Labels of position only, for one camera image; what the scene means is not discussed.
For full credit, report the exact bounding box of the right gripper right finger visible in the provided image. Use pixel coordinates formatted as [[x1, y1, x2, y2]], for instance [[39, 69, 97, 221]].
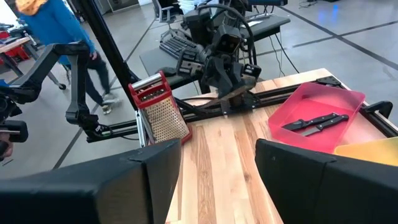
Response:
[[254, 138, 398, 224]]

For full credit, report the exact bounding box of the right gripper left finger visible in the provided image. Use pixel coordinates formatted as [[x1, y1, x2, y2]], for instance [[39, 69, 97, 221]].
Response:
[[0, 138, 183, 224]]

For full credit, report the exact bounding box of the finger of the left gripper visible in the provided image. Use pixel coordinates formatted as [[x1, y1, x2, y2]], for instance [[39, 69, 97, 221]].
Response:
[[233, 63, 257, 94], [205, 60, 236, 118]]

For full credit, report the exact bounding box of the black keyboard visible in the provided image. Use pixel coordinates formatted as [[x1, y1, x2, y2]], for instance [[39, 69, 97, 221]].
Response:
[[159, 35, 205, 60]]

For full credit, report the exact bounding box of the grey office chair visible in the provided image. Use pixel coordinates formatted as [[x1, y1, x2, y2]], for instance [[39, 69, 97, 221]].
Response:
[[151, 0, 183, 37]]

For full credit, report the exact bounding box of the black desk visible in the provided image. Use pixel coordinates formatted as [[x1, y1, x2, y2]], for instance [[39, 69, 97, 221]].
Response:
[[139, 14, 292, 94]]

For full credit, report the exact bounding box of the yellow plastic bin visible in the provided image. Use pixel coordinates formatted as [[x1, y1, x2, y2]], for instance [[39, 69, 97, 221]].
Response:
[[334, 136, 398, 167]]

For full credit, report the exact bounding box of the red steel box grater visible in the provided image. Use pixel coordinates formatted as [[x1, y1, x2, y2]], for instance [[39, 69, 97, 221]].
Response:
[[128, 70, 193, 146]]

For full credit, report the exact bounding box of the pink plastic bin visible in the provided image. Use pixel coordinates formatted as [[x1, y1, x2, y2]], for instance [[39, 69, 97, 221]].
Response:
[[267, 82, 366, 154]]

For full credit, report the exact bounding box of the person's hand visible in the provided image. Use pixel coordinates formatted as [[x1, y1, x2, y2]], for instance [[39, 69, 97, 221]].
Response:
[[0, 140, 14, 160]]

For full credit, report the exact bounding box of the person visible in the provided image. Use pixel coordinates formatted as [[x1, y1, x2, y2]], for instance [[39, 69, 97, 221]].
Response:
[[15, 0, 121, 114]]

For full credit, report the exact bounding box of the red tool cart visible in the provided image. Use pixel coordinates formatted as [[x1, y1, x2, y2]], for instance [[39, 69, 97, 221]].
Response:
[[0, 30, 30, 62]]

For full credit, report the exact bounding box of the wooden background table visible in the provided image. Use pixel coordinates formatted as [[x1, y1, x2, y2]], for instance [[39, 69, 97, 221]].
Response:
[[0, 36, 67, 91]]

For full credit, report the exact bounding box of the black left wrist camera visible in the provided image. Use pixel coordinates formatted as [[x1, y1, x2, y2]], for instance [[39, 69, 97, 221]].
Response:
[[217, 24, 243, 54]]

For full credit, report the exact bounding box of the black floor cable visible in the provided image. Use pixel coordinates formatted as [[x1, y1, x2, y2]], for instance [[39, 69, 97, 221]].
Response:
[[269, 30, 301, 77]]

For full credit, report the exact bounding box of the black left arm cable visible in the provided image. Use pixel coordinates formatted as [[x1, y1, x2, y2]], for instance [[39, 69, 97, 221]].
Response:
[[197, 3, 257, 65]]

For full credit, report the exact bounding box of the black aluminium table frame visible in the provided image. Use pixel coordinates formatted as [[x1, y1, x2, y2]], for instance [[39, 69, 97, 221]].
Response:
[[73, 0, 398, 147]]

